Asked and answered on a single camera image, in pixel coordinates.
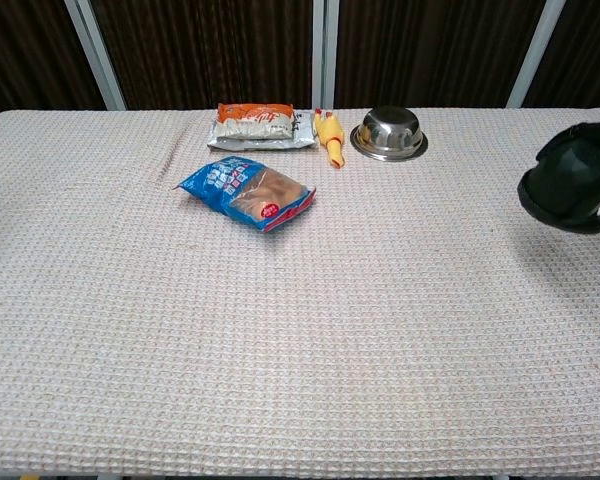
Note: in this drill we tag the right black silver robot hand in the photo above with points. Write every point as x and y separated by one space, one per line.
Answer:
592 131

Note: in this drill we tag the black faceted bowl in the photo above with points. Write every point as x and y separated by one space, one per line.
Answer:
570 182

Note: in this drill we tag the dark brown ribbed partition panel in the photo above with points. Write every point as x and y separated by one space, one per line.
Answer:
430 50
210 50
25 50
580 50

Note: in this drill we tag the stainless steel bowl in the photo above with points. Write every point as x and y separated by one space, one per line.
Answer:
389 132

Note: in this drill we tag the yellow rubber chicken toy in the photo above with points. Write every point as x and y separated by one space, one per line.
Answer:
330 137

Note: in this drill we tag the silver white food packet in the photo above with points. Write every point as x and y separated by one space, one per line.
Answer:
300 137

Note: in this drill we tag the orange white snack packet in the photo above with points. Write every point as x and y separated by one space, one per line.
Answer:
255 120

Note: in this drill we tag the blue snack bag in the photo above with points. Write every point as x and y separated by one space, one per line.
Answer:
245 192

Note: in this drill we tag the beige waffle tablecloth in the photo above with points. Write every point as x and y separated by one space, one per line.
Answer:
300 340

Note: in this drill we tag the grey metal partition post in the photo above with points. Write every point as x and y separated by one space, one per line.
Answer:
325 55
97 55
535 55

